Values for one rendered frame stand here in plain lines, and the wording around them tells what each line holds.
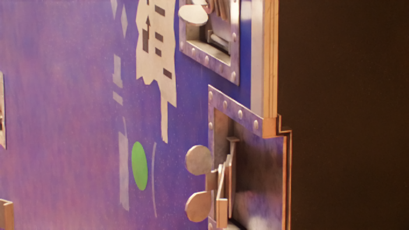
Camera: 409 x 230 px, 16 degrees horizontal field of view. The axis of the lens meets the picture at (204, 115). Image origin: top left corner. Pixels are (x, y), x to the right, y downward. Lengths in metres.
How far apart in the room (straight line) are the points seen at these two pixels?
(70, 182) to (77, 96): 0.11
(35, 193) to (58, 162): 0.13
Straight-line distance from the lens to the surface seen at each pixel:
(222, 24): 1.14
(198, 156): 1.10
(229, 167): 1.09
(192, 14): 1.11
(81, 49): 1.49
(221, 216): 1.05
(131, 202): 1.38
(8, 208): 1.04
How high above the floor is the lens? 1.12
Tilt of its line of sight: 16 degrees down
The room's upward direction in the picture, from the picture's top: straight up
